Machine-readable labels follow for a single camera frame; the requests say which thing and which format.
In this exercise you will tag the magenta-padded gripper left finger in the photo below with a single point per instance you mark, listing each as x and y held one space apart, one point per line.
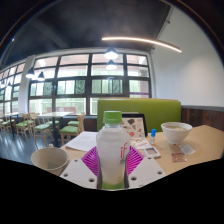
80 173

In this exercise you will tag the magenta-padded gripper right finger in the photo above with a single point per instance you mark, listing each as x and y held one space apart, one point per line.
146 171

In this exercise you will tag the green-capped clear drink bottle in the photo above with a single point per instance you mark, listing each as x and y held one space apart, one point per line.
112 150

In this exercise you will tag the small grey handheld device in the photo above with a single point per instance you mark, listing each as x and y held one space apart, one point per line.
152 152

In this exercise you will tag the printed sticker sheet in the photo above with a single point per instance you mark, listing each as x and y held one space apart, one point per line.
140 143

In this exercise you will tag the white paper sheets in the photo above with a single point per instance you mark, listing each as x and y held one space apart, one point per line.
81 140

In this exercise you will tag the beige paper cup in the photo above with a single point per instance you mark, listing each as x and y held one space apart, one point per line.
50 160

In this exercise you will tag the reddish clear snack packet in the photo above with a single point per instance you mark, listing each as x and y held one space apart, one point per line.
179 157

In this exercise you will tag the small blue-capped white bottle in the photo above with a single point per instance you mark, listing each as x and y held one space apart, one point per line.
153 136

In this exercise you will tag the white plastic packet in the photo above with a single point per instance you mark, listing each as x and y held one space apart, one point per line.
187 149

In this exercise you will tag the black tablet with stickers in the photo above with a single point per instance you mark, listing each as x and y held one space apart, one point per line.
136 126

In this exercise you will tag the white ceramic bowl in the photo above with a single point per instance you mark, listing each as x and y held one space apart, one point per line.
176 132

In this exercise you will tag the green upholstered booth bench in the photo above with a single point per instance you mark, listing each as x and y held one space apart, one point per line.
156 111

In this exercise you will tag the group of wooden green-seat chairs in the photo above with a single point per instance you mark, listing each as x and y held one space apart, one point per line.
40 126

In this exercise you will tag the wooden dining table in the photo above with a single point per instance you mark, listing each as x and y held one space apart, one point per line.
55 115

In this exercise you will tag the large black-framed window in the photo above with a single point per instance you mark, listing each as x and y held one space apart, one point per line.
83 86

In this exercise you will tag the group of pendant ceiling lamps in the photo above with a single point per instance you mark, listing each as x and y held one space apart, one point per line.
111 55

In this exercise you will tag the long curved linear light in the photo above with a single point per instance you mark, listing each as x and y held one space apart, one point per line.
143 40

